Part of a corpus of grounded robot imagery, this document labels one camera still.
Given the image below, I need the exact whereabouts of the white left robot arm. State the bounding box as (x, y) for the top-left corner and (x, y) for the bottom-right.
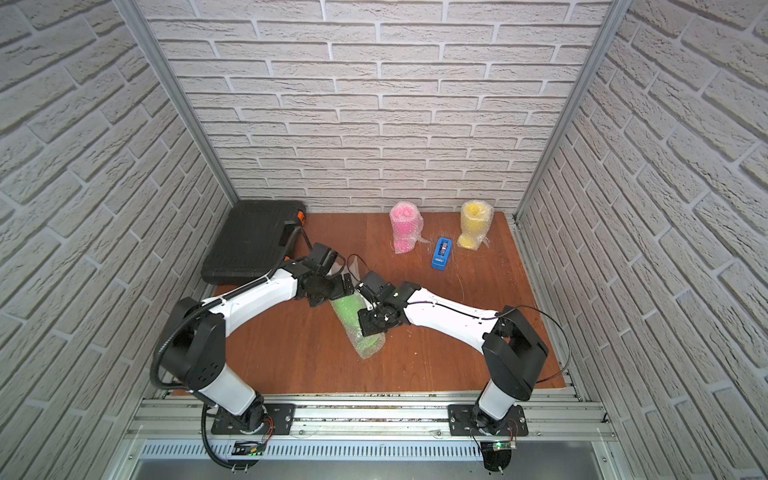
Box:
(149, 258), (354, 431)

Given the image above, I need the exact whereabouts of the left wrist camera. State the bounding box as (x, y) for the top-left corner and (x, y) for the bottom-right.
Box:
(306, 243), (338, 276)

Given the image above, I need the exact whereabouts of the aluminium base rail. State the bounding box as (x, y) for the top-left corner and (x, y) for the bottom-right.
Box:
(122, 388), (617, 461)

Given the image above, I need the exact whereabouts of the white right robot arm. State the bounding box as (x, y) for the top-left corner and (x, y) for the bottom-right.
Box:
(357, 282), (549, 421)

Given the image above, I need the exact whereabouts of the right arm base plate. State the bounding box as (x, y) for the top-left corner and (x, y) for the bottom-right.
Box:
(447, 404), (529, 438)

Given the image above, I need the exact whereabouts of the blue tape dispenser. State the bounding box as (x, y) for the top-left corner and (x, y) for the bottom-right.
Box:
(431, 237), (453, 271)

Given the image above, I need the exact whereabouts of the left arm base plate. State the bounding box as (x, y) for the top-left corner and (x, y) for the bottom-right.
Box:
(210, 403), (296, 436)

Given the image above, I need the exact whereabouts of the black plastic tool case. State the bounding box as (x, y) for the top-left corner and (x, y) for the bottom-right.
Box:
(201, 200), (306, 286)

